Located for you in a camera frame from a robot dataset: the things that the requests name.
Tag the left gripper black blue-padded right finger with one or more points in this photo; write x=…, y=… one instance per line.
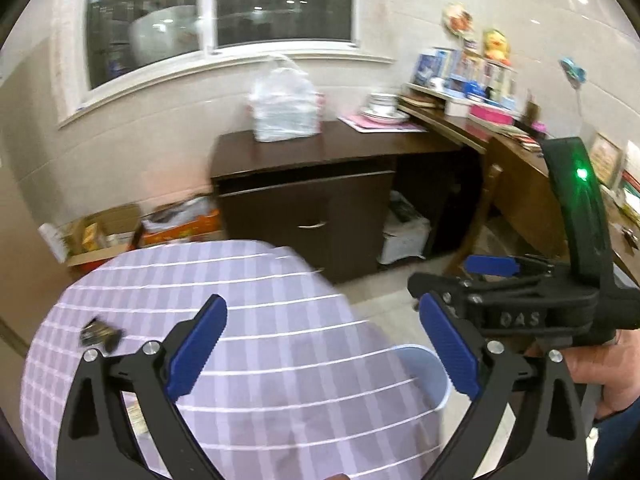
x=548, y=439

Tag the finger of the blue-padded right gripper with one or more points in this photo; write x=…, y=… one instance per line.
x=505, y=267

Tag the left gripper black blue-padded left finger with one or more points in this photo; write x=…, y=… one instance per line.
x=96, y=440

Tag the blue trash bin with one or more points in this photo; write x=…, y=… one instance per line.
x=423, y=365

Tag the person's right hand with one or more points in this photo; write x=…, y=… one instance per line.
x=615, y=367

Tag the wooden chair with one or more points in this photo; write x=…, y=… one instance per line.
x=491, y=180

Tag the wooden desk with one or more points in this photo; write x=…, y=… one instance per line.
x=524, y=198

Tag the white box under desk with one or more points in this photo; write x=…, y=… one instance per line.
x=405, y=232

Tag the black snack wrapper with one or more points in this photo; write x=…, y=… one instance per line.
x=97, y=333

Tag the dark wooden cabinet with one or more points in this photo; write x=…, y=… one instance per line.
x=327, y=196

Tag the pink paper sheet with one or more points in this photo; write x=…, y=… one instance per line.
x=363, y=124

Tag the stacked white bowls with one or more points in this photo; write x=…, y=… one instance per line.
x=383, y=107

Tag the blue desk lamp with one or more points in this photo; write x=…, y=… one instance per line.
x=576, y=77

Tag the brown cardboard box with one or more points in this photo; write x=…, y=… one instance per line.
x=97, y=238

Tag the purple checked tablecloth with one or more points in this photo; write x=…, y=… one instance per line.
x=299, y=385

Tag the yellow duck toy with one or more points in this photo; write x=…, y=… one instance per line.
x=496, y=47

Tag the orange cardboard box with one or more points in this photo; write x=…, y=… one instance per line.
x=196, y=216

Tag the white plastic bag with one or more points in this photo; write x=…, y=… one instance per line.
x=285, y=104

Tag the window with white frame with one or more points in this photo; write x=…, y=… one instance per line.
x=103, y=50

